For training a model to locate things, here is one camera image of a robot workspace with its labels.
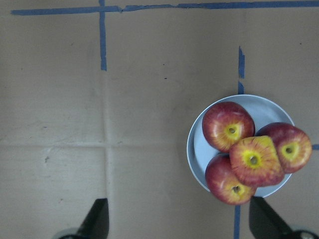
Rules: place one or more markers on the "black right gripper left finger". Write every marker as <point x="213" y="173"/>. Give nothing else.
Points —
<point x="95" y="225"/>

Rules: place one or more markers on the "light blue plate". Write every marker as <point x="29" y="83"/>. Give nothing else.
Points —
<point x="199" y="152"/>

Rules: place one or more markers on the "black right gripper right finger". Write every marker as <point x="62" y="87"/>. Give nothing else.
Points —
<point x="265" y="223"/>

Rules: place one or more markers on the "red yellow apple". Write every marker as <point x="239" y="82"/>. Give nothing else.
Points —
<point x="255" y="162"/>

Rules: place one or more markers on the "red apple on plate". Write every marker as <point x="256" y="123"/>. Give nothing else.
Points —
<point x="224" y="185"/>
<point x="225" y="123"/>
<point x="293" y="146"/>

